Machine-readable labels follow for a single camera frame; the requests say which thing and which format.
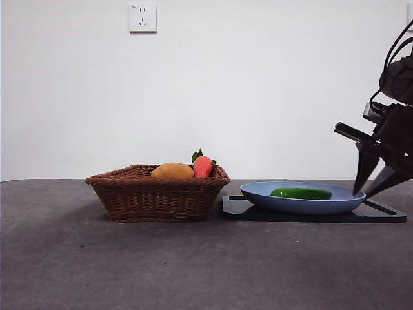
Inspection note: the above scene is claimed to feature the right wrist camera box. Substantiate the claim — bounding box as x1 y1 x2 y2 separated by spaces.
362 102 381 126

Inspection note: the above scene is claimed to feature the pale blue plate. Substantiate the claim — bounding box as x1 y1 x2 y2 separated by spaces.
240 181 367 216

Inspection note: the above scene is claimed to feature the dark rectangular tray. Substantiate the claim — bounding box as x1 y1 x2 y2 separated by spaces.
221 194 407 224

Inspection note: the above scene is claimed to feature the brown wicker basket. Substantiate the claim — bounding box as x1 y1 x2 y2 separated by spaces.
85 163 230 223

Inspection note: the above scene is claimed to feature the green toy pepper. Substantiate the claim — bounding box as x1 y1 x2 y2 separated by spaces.
270 187 332 201

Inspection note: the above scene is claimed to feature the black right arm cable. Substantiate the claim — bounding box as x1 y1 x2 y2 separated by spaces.
369 19 413 112

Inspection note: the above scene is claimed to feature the orange toy carrot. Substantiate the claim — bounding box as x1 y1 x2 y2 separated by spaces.
191 147 217 179

